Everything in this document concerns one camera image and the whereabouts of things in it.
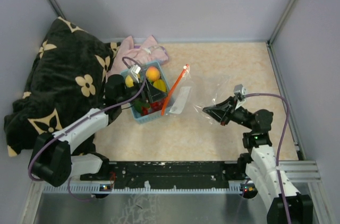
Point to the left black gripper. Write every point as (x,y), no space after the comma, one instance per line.
(150,93)

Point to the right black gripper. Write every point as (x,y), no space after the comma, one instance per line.
(220,116)

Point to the red strawberry bunch with leaves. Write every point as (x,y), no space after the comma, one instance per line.
(145,108)

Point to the clear zip top bag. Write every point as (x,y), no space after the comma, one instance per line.
(193,91)

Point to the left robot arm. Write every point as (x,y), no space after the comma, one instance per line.
(53,159)

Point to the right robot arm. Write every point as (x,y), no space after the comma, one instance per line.
(283,201)

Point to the light blue plastic basket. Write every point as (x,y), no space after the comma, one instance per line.
(148,117)

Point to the yellow starfruit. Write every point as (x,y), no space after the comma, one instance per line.
(160,85)

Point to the orange peach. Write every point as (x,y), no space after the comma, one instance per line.
(152,73)

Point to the yellow pear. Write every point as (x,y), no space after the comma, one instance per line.
(130,81)

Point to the pink cloth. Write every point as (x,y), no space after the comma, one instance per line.
(146,52)

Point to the black floral plush blanket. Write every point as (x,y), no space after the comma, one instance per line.
(66,80)

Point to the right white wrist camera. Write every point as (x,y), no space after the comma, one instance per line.
(240,92)

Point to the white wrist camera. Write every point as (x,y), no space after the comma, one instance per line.
(240,92)
(135,69)

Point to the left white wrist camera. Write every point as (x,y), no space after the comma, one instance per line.
(135,69)

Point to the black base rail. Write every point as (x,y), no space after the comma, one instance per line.
(169,175)

